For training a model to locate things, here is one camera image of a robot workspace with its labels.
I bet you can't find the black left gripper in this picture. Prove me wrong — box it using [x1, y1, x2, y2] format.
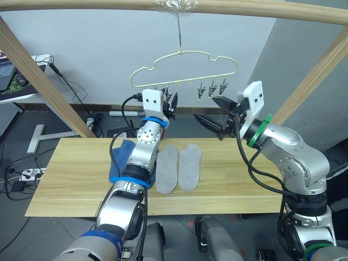
[162, 92, 179, 122]

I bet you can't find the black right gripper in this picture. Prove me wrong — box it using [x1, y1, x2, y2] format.
[193, 95, 250, 141]

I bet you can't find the cream clip hanger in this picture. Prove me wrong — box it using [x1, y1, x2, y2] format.
[130, 12, 240, 89]

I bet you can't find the long white power strip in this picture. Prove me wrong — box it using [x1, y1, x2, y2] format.
[109, 109, 146, 118]

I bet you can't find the light grey sock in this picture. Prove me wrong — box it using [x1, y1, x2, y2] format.
[155, 144, 179, 195]
[177, 144, 203, 192]

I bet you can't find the blue sock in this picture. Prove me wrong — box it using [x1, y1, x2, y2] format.
[108, 139, 157, 186]

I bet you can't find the clear tape wrap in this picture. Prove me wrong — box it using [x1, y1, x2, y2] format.
[152, 0, 201, 15]

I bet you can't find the dark grey rounded shape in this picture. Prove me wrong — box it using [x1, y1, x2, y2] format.
[194, 215, 245, 261]
[123, 222, 165, 261]

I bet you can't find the white desk foot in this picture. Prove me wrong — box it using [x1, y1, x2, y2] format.
[27, 124, 79, 154]

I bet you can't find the white desk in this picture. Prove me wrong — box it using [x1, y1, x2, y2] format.
[0, 54, 54, 105]

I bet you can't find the black patterned mouse pad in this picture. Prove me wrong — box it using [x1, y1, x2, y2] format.
[0, 71, 38, 96]

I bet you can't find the white floor power strip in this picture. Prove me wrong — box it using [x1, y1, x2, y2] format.
[20, 167, 47, 182]

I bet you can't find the white perforated panel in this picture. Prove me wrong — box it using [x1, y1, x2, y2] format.
[0, 104, 23, 137]

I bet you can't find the laptop computer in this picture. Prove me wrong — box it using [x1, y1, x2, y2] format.
[0, 50, 17, 92]

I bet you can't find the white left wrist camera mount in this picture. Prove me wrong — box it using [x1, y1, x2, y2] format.
[141, 89, 170, 127]

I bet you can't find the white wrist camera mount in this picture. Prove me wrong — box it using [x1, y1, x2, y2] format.
[237, 80, 265, 132]
[141, 89, 170, 127]

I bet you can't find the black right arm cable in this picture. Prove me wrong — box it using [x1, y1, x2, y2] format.
[234, 110, 302, 209]

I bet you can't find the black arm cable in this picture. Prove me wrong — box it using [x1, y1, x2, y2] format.
[109, 92, 150, 261]
[234, 110, 302, 209]

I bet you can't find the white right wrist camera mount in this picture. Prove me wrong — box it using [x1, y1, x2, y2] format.
[237, 80, 265, 132]

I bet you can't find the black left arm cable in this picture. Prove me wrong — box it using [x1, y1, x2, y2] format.
[109, 92, 150, 261]

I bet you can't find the ridged wooden right frame post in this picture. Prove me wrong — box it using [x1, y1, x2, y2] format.
[271, 26, 348, 125]

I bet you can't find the ridged wooden frame post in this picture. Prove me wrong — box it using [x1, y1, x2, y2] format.
[271, 26, 348, 125]
[0, 15, 97, 139]

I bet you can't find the black desk cable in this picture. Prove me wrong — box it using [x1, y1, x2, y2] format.
[40, 55, 89, 105]

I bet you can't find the wooden frame crossbar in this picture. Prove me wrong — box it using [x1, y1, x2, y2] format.
[0, 0, 348, 27]

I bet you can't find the ridged wooden left frame post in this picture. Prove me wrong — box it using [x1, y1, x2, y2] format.
[0, 15, 97, 139]

